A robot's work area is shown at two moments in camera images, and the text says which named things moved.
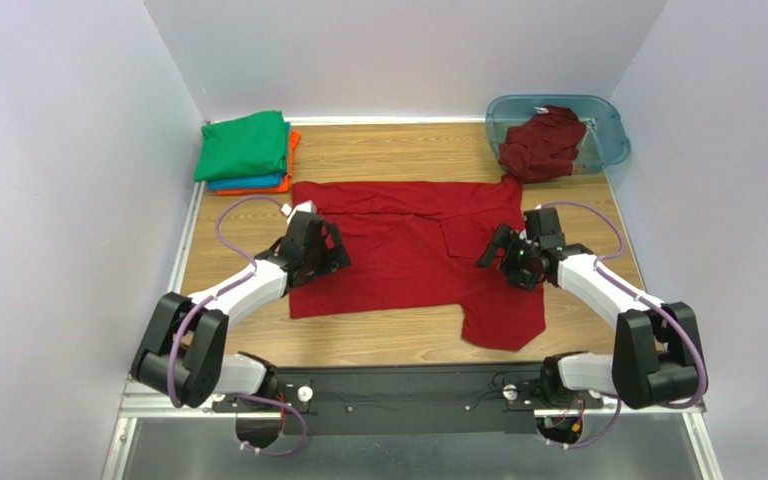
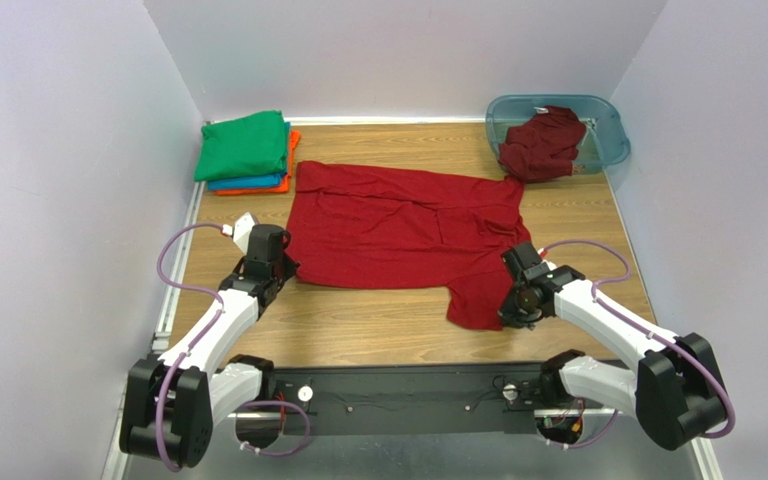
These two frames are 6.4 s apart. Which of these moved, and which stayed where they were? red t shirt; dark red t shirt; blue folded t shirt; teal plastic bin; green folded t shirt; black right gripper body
Moved: black right gripper body; red t shirt
Stayed: green folded t shirt; blue folded t shirt; teal plastic bin; dark red t shirt
